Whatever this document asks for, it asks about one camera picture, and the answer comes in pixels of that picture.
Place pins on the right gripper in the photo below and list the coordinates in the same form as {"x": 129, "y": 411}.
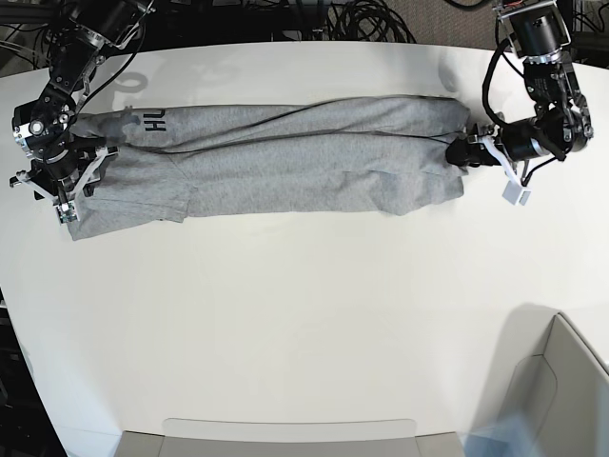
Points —
{"x": 78, "y": 167}

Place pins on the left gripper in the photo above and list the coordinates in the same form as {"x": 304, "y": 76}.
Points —
{"x": 489, "y": 145}

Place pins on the grey T-shirt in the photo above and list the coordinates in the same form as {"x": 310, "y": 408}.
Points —
{"x": 379, "y": 154}

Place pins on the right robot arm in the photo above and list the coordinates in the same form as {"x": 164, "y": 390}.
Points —
{"x": 83, "y": 34}

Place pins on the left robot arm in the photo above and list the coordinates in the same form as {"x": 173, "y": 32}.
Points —
{"x": 536, "y": 33}

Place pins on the grey bin right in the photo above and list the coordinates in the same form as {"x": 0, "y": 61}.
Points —
{"x": 557, "y": 401}

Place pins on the blue cloth in corner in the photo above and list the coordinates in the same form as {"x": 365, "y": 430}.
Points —
{"x": 499, "y": 435}

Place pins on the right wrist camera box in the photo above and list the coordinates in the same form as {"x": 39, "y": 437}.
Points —
{"x": 67, "y": 212}

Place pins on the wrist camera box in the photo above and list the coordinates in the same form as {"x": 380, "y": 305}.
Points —
{"x": 67, "y": 212}
{"x": 516, "y": 194}

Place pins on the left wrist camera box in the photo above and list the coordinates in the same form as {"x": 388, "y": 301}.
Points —
{"x": 516, "y": 194}

